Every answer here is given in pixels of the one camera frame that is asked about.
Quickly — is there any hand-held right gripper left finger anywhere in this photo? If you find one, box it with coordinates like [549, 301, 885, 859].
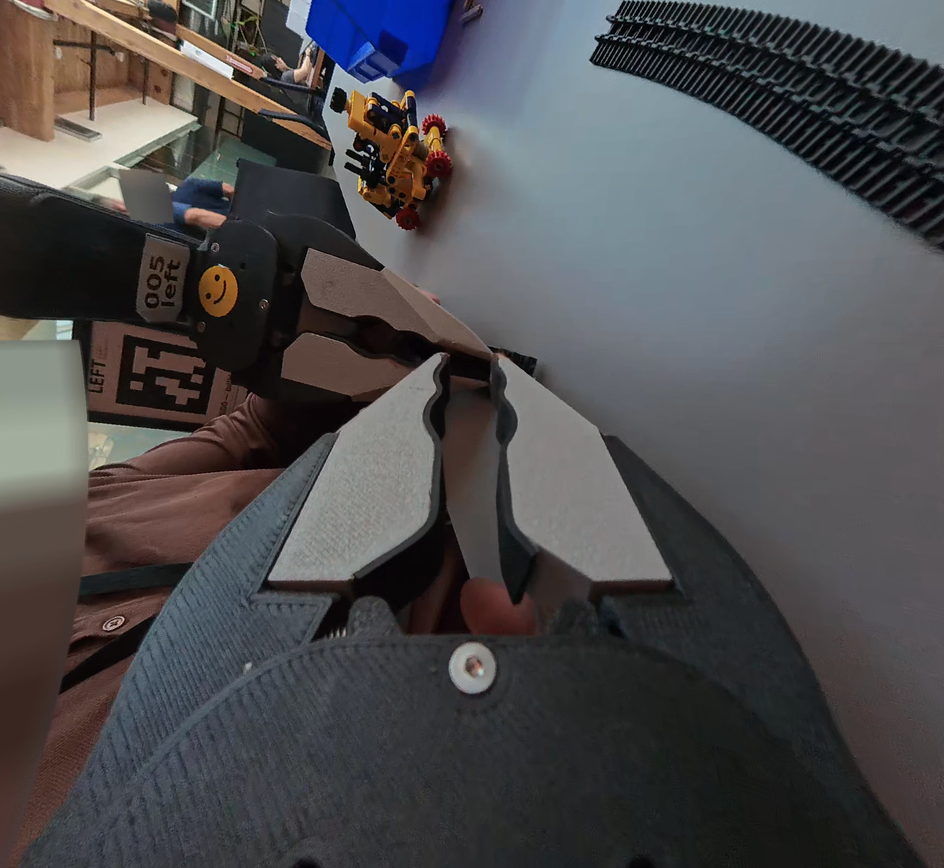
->
[267, 352, 452, 614]

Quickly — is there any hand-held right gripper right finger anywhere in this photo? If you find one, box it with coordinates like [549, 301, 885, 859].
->
[490, 354, 676, 607]

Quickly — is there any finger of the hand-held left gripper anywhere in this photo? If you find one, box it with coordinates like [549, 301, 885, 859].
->
[301, 247, 494, 362]
[280, 331, 443, 405]

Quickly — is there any yellow lego bulldozer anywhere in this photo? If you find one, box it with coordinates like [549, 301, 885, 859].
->
[328, 88, 452, 233]

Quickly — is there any person's left forearm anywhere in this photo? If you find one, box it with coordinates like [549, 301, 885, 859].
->
[88, 392, 355, 474]

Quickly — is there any black office chair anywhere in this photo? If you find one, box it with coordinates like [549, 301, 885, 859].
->
[235, 160, 356, 238]
[242, 109, 333, 172]

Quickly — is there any person's brown shirt torso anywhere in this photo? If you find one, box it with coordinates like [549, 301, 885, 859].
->
[0, 466, 340, 868]

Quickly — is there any wooden counter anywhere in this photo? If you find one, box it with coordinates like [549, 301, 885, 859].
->
[0, 0, 334, 150]

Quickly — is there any black neck cord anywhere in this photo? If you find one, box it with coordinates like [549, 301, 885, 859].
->
[62, 560, 193, 692]

